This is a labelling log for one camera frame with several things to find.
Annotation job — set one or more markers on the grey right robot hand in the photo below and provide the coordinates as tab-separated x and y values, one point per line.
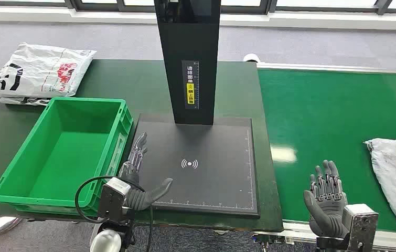
326	215

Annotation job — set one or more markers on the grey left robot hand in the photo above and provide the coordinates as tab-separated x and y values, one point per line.
131	174

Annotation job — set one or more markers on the grey parcel bag red print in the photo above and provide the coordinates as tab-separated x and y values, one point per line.
392	167

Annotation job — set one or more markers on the black inbound scanner machine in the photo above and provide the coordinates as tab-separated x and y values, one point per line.
211	174

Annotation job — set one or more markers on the green conveyor belt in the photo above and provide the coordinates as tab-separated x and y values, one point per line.
322	114

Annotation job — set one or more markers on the white printed parcel bag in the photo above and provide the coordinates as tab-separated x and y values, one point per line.
38	69
20	101

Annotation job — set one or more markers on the white conveyor end roller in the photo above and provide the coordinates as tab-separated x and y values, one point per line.
251	58

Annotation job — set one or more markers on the green plastic crate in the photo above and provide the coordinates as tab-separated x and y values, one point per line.
62	156

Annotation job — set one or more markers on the black yellow scanner label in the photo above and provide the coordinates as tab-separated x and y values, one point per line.
190	101

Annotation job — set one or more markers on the dark green table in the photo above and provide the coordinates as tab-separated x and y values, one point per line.
121	80

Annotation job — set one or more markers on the white window sill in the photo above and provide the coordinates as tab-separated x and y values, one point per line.
288	21

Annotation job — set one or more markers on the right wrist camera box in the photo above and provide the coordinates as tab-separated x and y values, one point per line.
361	226

